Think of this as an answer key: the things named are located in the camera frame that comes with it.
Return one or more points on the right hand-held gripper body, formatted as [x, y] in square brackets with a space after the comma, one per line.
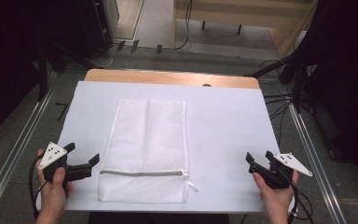
[284, 169]

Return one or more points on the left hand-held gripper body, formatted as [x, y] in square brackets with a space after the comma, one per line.
[52, 154]

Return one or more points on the person's right hand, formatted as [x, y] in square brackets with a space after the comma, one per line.
[275, 196]

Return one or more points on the person's left hand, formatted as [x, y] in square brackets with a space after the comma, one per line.
[54, 191]

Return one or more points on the white table mat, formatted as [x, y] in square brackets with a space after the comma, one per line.
[223, 130]

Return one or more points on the white mesh laundry bag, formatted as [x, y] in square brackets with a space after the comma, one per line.
[146, 146]

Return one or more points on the black metal stand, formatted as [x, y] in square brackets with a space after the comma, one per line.
[43, 71]
[297, 84]

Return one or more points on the dark curtain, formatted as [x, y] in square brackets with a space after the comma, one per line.
[3, 62]
[348, 77]

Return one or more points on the wooden table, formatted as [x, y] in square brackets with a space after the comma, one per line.
[167, 77]

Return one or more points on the black cabinet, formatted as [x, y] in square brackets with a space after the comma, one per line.
[94, 25]

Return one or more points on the light wooden bench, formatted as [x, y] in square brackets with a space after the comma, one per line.
[230, 15]

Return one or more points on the metal floor rail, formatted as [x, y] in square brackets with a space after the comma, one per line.
[315, 161]
[15, 149]

